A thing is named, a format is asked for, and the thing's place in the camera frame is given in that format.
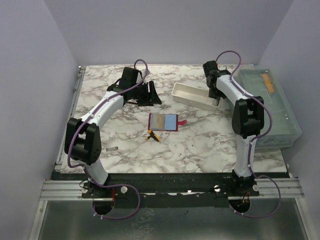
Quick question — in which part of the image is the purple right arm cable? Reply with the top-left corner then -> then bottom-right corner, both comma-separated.
215,50 -> 282,218

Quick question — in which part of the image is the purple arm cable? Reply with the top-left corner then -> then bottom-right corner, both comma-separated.
215,50 -> 282,218
67,59 -> 142,220

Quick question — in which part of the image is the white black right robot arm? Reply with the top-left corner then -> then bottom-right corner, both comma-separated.
202,60 -> 265,196

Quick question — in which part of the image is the gold credit card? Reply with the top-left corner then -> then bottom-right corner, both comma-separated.
151,114 -> 165,129

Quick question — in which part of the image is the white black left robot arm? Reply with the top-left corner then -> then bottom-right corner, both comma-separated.
64,67 -> 162,198

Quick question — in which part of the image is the clear plastic storage box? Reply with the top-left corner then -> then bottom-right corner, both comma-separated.
233,65 -> 302,152

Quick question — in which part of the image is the small metal bar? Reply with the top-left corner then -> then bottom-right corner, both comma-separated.
105,146 -> 118,152

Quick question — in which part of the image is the red card holder wallet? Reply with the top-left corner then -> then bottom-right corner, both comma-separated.
148,113 -> 187,132

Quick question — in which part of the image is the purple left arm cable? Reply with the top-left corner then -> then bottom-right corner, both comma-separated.
67,59 -> 142,220

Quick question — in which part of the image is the orange tool in box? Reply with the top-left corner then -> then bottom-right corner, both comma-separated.
260,73 -> 275,94

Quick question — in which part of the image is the white rectangular plastic tray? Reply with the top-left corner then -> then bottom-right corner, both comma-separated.
171,82 -> 219,112

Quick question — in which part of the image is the yellow black T-handle hex key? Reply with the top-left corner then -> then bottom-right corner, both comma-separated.
115,130 -> 161,165

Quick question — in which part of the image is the black aluminium mounting rail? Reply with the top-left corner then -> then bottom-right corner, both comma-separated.
40,172 -> 305,209

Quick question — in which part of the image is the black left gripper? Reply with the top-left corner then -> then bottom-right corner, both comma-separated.
131,81 -> 162,107

